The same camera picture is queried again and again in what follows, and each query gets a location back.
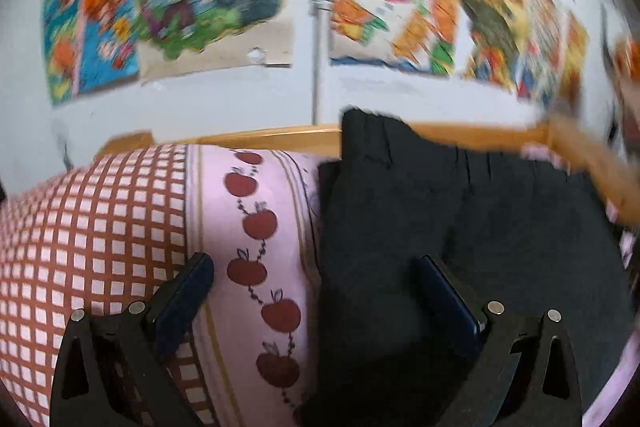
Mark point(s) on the pink checked apple bed sheet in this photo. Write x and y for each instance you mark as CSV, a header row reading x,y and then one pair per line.
x,y
100,232

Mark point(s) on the blue and orange wall poster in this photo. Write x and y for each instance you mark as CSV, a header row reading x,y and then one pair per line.
x,y
85,7

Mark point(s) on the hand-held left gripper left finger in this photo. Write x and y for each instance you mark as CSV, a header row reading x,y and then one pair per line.
x,y
182,292

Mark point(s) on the colourful crowded wall poster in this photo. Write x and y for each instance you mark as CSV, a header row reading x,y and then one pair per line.
x,y
515,22

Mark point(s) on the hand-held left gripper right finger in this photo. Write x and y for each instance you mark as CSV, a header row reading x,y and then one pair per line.
x,y
447,302

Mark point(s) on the dark padded jacket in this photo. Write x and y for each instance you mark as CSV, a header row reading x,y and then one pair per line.
x,y
390,217

